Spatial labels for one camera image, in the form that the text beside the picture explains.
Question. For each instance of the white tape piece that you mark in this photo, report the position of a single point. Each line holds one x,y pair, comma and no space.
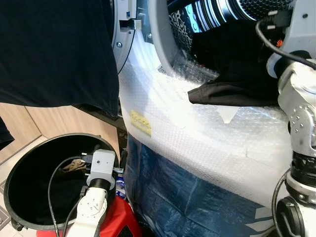
226,114

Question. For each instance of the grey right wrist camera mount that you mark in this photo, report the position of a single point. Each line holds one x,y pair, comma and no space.
303,24

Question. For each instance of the steel perforated washer drum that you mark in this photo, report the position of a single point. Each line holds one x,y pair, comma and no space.
222,10

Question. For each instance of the black hemmed garment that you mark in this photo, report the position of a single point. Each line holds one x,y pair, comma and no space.
232,94

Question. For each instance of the grey washer door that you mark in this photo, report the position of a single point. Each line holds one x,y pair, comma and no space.
118,44

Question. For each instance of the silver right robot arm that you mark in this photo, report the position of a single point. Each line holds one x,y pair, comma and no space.
298,108

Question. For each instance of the yellow rectangular sticker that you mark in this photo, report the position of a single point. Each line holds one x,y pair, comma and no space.
140,123

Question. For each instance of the black garment with white logo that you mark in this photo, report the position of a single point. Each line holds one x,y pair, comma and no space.
232,54

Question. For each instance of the clear bubble wrap sheet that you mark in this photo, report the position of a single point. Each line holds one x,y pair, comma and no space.
197,143

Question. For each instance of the white blue printed package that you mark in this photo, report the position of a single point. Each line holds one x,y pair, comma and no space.
122,185

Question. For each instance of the black hanging garment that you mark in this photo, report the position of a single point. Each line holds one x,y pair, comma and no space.
49,49

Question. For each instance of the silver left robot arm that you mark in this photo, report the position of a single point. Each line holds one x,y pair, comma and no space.
91,212

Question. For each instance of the black round laundry bucket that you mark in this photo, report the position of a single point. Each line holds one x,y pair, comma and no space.
34,182

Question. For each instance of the grey washer door hinge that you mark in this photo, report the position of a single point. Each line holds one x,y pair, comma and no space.
129,23

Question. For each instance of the small black cloth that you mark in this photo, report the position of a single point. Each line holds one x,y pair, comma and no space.
4,133

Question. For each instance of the beige patterned cloth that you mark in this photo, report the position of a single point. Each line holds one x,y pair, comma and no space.
74,165

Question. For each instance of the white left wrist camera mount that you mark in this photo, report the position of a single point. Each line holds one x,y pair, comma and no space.
102,165

